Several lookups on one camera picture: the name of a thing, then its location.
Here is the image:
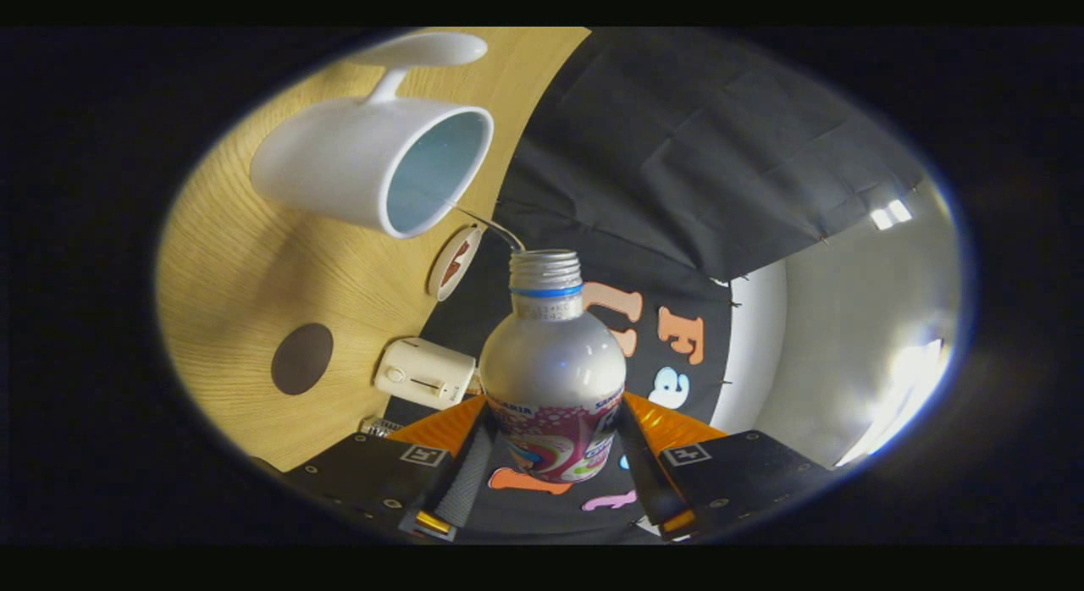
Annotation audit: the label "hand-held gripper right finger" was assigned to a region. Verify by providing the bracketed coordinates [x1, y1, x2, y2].
[617, 391, 832, 541]

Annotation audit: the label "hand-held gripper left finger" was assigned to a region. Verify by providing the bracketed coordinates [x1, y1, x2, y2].
[284, 395, 496, 541]

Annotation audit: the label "silver juice bottle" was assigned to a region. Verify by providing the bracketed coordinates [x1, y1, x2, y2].
[478, 249, 628, 483]

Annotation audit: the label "brown round coaster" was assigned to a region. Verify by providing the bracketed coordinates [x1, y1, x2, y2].
[271, 323, 335, 396]

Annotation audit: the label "clear juice stream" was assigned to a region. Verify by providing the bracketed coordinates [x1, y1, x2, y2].
[445, 199, 527, 253]

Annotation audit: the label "white cup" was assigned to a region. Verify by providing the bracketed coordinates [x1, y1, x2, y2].
[250, 32, 495, 240]

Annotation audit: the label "white toaster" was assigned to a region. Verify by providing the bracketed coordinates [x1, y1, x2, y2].
[373, 338, 477, 410]

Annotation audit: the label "white plate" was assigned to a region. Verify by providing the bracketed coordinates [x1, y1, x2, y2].
[427, 225, 484, 301]

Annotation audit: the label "red food pieces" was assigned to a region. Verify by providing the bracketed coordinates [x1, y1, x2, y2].
[440, 240, 471, 287]

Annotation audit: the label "wide ceiling light panel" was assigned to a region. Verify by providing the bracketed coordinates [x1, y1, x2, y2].
[834, 337, 945, 467]

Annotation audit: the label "wooden table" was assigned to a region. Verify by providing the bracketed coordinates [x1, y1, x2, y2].
[157, 27, 591, 473]

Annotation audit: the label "striped ceiling light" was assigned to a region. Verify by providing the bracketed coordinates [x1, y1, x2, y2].
[871, 200, 914, 230]

